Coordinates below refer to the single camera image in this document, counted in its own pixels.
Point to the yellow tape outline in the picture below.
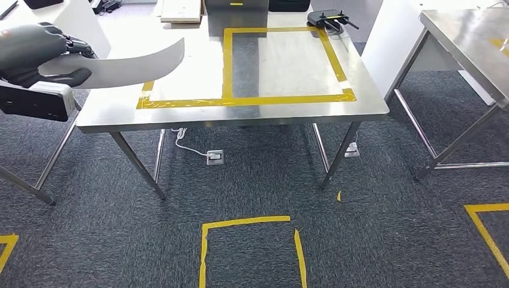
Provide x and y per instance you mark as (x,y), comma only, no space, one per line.
(246,101)

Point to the black bag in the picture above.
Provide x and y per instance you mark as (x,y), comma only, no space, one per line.
(41,3)

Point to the yellow floor tape square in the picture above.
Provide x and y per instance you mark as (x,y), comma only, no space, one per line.
(8,248)
(246,221)

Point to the white curved plastic part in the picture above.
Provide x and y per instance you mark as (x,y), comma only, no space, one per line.
(127,69)

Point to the black hard case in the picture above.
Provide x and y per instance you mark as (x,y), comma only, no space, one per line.
(289,5)

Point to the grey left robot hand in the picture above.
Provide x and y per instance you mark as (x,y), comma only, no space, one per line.
(28,47)

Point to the black router with antennas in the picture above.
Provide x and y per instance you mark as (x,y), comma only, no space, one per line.
(326,18)

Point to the black power adapter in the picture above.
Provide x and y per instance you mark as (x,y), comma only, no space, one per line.
(105,6)

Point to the white floor socket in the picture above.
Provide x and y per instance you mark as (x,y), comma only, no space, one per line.
(352,151)
(214,157)

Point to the yellow tape scrap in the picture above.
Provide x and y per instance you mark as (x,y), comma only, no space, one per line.
(339,196)

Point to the steel workbench with yellow tape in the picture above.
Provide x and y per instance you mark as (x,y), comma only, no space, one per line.
(191,79)

